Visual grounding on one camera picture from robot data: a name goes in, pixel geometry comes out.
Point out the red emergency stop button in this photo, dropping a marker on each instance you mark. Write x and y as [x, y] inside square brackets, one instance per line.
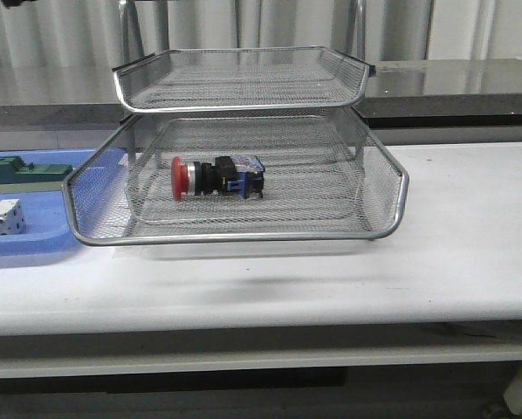
[240, 175]

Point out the mesh tray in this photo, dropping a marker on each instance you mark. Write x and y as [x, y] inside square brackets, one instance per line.
[239, 79]
[326, 177]

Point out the grey stone counter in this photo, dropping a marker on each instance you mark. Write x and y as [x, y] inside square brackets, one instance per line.
[406, 103]

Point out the blue plastic tray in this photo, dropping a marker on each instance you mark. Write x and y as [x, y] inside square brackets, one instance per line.
[46, 235]

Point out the white circuit breaker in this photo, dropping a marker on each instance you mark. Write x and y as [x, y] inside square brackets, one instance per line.
[11, 217]

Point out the green terminal block module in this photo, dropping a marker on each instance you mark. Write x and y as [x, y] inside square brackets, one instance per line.
[18, 176]

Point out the white pleated curtain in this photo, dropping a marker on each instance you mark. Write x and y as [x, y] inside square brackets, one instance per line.
[470, 43]

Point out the grey metal rack frame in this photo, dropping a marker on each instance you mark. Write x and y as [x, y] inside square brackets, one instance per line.
[131, 42]

